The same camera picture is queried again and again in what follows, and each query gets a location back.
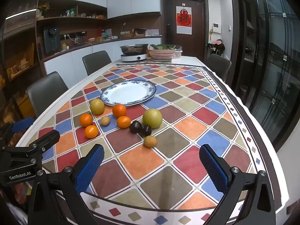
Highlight dark stroller with pink item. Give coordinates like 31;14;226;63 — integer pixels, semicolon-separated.
206;39;225;57

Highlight wall power strip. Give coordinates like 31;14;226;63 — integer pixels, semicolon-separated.
60;31;87;40

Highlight small orange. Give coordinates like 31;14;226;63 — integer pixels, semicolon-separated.
117;116;131;129
84;125;99;139
79;113;94;127

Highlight white lower cabinet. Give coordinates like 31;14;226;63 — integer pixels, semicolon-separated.
43;37;162;82

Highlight white induction cooker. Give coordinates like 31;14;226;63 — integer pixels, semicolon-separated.
120;53;148;62

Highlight steel pot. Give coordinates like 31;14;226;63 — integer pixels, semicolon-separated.
120;44;149;54

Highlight small yellow pear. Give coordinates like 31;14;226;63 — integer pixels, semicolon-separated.
90;98;105;115

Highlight red wall calendar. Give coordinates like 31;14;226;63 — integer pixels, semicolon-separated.
176;7;192;34

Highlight dark display cabinet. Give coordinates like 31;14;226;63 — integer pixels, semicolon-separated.
0;0;45;122

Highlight large speckled orange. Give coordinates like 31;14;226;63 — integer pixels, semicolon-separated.
112;104;127;119

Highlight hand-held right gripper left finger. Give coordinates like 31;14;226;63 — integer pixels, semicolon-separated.
28;144;105;225

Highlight dark purple plum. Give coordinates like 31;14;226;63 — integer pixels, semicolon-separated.
139;125;152;137
129;120;142;134

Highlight green leafy vegetables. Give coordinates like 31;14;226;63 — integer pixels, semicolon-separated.
150;44;182;51

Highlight pink plastic basket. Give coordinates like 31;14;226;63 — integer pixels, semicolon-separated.
147;47;183;60

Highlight grey dining chair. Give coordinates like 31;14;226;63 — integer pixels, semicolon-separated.
82;54;112;76
26;71;69;118
203;53;232;82

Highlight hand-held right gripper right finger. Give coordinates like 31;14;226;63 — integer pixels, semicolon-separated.
199;144;277;225

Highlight glass sliding door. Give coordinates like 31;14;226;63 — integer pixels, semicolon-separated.
231;0;300;150

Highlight large green pear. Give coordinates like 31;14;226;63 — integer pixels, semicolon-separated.
142;108;163;129

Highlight colourful checked tablecloth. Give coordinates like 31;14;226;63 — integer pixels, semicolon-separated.
35;64;277;225

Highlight dark brown door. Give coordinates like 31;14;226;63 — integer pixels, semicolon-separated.
162;0;209;61

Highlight blue rimmed white plate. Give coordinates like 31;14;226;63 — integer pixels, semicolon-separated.
100;80;157;107

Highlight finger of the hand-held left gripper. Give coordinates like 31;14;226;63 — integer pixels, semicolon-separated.
0;117;35;146
23;130;61;167

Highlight black water purifier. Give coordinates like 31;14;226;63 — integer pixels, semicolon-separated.
43;26;61;54

